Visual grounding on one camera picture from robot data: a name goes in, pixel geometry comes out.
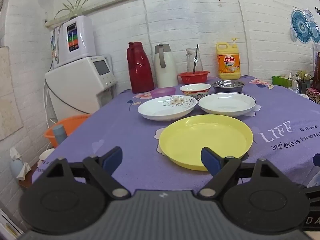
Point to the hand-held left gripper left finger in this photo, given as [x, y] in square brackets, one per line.
[112, 158]

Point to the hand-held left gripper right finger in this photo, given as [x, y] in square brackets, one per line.
[208, 160]

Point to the yellow plastic plate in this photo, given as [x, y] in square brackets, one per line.
[200, 137]

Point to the purple floral tablecloth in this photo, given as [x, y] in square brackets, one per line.
[125, 130]

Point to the orange plastic basin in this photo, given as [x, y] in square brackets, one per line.
[73, 122]

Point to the grey-blue cup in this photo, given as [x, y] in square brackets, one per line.
[59, 135]

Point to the white ceramic bowl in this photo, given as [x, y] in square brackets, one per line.
[46, 155]

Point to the white floral plate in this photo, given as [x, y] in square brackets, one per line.
[160, 110]

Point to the red patterned ceramic bowl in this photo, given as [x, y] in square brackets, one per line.
[195, 93]

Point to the stainless steel bowl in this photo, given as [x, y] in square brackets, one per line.
[227, 88]

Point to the white water purifier with screen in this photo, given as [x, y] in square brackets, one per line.
[75, 85]

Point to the purple plastic bowl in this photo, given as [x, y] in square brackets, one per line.
[162, 92]

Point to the red plastic basket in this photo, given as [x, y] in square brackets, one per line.
[192, 79]

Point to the white paper tissue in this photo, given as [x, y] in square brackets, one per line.
[25, 168]

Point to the red thermos jug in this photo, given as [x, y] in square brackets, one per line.
[140, 72]

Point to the yellow detergent bottle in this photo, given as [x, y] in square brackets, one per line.
[228, 65]

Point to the pale blue vase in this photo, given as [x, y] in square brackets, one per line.
[15, 169]

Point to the white thermos jug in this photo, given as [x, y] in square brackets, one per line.
[165, 72]

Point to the black stirring stick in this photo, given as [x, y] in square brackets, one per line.
[195, 60]

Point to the clear glass pitcher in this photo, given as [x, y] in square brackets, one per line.
[190, 60]

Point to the green box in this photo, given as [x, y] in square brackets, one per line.
[281, 81]

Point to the leopard patterned cloth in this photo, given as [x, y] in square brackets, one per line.
[313, 94]

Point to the black charger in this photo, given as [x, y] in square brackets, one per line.
[303, 86]

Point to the white water ionizer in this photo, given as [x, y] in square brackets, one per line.
[82, 37]

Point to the green spider plant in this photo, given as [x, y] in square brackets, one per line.
[72, 7]

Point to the white wall pipe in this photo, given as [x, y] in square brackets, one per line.
[112, 3]

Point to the blue round wall decorations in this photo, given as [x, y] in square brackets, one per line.
[301, 26]

